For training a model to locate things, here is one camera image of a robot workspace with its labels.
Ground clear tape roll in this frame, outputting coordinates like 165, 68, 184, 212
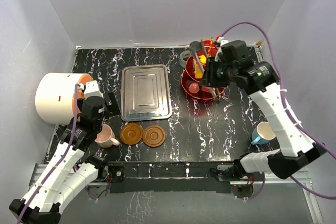
179, 50, 192, 68

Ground dark chocolate cookie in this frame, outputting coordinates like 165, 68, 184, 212
189, 41, 202, 52

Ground brown wooden coaster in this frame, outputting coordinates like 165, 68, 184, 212
142, 125, 166, 147
120, 123, 143, 145

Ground pink roll cake top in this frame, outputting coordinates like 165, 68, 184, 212
188, 82, 200, 94

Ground aluminium frame rail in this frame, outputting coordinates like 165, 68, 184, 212
256, 42, 325, 224

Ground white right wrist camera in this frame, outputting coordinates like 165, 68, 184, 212
215, 35, 229, 61

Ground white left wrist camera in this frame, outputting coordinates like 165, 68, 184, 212
84, 80, 103, 99

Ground yellow orange cake piece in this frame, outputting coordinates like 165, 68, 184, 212
194, 65, 203, 79

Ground blue ceramic cup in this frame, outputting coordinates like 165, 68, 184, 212
251, 122, 276, 145

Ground red three-tier cake stand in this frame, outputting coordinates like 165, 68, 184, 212
181, 37, 218, 101

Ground silver metal serving tongs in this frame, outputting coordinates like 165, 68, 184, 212
197, 39, 221, 103

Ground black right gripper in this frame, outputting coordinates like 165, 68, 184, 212
200, 58, 237, 88

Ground orange fish shaped pastry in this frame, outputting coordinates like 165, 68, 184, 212
198, 55, 207, 65

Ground white cylindrical drum container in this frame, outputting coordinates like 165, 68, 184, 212
35, 73, 93, 125

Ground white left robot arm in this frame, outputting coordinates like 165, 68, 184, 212
9, 92, 120, 223

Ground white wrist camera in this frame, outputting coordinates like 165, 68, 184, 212
215, 35, 229, 61
84, 80, 103, 99

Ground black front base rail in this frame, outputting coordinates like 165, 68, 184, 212
106, 161, 266, 195

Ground pink ceramic cup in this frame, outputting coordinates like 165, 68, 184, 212
95, 124, 120, 148

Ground silver metal tray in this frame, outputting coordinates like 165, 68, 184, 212
121, 64, 172, 122

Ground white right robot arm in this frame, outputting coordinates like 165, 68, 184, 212
200, 39, 326, 180

